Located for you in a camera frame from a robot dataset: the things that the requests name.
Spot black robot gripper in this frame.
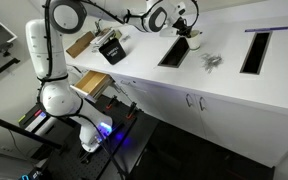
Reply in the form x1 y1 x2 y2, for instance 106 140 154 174
173 17 192 35

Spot white paper cup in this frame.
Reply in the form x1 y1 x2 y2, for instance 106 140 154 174
187 30 201 50

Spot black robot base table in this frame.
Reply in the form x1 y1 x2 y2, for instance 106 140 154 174
17 94 160 180

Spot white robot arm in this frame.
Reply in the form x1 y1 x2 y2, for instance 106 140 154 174
25 0 192 153

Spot rectangular counter chute opening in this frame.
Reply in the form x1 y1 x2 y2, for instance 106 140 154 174
159 37 189 68

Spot black trash bin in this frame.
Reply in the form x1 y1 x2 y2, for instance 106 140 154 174
99 38 126 65

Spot narrow counter slot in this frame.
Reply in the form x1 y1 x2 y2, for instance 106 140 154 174
240 32 271 75

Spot red black clamp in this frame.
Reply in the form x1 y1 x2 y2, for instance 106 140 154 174
126 102 137 119
106 95 117 109

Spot open wooden drawer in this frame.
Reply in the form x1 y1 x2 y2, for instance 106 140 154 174
71 71 113 102

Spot brown cardboard box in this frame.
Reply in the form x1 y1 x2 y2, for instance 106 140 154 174
66 31 95 58

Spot white cabinet doors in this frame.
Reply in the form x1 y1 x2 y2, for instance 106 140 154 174
113 75 288 167

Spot black camera stand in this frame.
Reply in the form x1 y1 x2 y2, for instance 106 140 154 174
0 119 62 149

